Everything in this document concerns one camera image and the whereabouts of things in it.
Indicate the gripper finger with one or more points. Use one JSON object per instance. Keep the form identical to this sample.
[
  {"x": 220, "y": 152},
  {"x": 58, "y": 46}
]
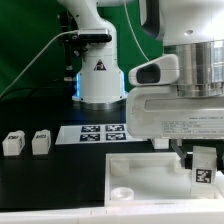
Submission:
[{"x": 220, "y": 158}]

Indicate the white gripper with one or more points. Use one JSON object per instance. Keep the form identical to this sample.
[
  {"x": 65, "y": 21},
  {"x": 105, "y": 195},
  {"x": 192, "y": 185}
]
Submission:
[{"x": 156, "y": 112}]

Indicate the white square tabletop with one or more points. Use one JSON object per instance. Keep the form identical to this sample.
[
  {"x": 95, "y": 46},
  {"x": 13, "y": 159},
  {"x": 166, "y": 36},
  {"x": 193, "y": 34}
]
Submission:
[{"x": 140, "y": 179}]

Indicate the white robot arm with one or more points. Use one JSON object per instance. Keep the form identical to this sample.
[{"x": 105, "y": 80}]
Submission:
[{"x": 179, "y": 95}]

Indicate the white sheet with markers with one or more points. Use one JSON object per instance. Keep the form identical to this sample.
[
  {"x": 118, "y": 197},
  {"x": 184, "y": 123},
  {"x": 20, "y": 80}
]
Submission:
[{"x": 96, "y": 133}]

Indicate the white front ledge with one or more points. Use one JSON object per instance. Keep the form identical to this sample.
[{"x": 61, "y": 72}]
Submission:
[{"x": 155, "y": 214}]

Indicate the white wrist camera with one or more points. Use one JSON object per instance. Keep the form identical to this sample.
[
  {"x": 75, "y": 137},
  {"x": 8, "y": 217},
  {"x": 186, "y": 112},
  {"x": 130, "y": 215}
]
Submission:
[{"x": 160, "y": 71}]

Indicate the black camera on stand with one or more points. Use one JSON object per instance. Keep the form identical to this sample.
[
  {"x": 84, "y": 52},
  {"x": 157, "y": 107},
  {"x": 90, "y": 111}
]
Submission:
[{"x": 75, "y": 41}]

